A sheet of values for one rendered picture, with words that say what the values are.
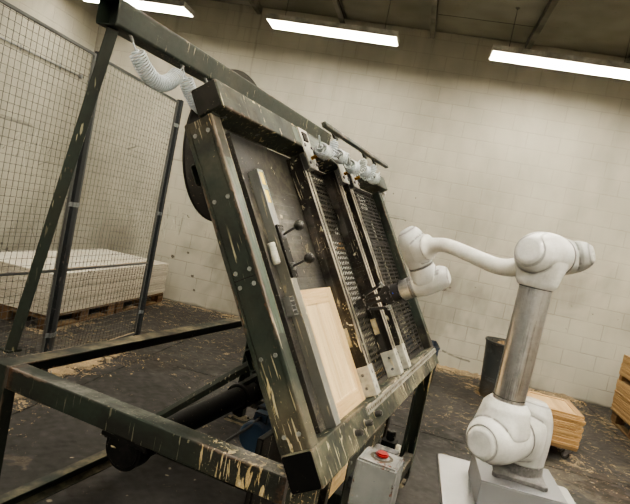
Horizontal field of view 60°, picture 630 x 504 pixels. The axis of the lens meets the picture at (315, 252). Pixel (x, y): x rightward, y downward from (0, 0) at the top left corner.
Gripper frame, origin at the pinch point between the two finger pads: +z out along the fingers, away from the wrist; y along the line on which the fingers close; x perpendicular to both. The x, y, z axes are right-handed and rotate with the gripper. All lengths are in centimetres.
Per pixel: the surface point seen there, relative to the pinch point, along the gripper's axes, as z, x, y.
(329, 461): 2, 66, -45
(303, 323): 4, 50, -2
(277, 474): 16, 74, -43
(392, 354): 3.1, -37.9, -27.4
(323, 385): 4, 50, -24
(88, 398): 81, 75, -4
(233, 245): 8, 75, 28
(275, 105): 27, -52, 122
